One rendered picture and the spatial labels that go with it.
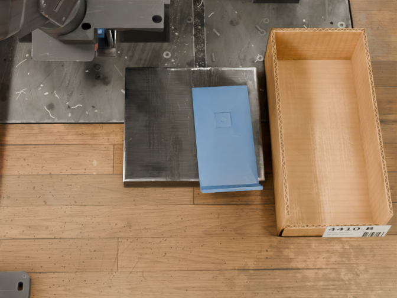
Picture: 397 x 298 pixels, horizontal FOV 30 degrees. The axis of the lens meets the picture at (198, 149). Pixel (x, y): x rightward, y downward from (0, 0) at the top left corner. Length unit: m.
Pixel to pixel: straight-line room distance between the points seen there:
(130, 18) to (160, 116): 0.21
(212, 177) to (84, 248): 0.17
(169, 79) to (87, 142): 0.13
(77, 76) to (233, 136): 0.22
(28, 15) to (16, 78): 0.37
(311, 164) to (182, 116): 0.17
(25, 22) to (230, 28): 0.45
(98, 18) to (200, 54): 0.27
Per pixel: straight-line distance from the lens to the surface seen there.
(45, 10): 0.63
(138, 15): 0.75
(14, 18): 0.61
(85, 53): 0.80
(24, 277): 0.87
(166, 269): 0.87
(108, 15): 0.75
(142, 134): 0.91
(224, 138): 0.91
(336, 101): 0.97
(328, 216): 0.90
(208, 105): 0.93
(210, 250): 0.87
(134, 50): 1.00
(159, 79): 0.95
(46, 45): 0.80
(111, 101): 0.96
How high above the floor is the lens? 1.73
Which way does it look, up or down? 64 degrees down
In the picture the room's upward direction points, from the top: 5 degrees clockwise
